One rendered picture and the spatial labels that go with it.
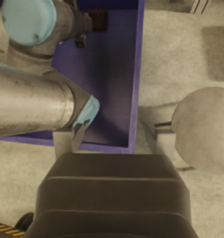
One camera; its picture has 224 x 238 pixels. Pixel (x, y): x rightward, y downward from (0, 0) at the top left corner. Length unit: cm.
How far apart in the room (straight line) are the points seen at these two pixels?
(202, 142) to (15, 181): 93
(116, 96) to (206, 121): 33
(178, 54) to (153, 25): 22
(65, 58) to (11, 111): 59
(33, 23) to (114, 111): 41
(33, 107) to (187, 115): 51
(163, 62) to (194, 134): 47
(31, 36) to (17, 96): 17
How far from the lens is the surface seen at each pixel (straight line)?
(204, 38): 107
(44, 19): 34
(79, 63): 73
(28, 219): 93
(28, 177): 103
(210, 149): 64
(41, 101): 22
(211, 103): 66
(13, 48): 39
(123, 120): 62
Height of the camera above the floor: 84
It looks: 79 degrees down
